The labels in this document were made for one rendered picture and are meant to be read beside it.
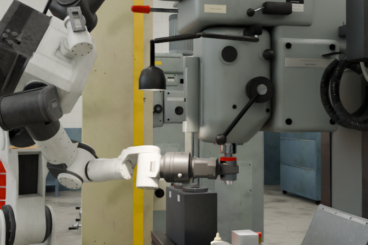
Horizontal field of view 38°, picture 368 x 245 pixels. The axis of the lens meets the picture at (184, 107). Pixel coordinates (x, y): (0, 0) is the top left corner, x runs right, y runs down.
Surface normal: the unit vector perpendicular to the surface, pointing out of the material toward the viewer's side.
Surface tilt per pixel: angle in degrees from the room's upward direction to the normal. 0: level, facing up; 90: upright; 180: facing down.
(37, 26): 59
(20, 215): 81
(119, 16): 90
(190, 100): 90
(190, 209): 90
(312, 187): 90
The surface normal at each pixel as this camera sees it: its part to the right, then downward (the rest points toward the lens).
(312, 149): -0.97, 0.00
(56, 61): 0.48, -0.54
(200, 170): -0.11, -0.02
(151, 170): -0.11, -0.28
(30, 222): 0.56, -0.18
